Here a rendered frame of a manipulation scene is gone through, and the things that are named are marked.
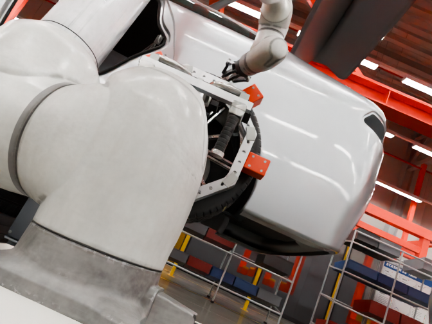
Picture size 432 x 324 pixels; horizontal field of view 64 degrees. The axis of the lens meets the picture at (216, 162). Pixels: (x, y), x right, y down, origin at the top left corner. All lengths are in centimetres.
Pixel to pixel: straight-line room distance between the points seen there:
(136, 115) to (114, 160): 5
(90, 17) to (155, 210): 32
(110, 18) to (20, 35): 14
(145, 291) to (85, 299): 7
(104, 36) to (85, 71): 8
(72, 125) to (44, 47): 14
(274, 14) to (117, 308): 112
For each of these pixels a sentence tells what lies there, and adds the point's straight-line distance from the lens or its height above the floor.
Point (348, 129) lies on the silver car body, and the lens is 199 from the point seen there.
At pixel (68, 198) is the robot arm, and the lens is 36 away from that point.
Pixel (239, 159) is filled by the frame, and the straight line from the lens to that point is 132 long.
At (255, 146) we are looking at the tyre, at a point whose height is 94.
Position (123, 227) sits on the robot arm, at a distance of 35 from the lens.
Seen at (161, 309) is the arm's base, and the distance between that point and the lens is 39.
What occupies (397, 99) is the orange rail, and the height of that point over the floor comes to 320.
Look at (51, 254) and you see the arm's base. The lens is 36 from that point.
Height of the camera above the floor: 43
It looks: 16 degrees up
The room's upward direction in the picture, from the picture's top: 25 degrees clockwise
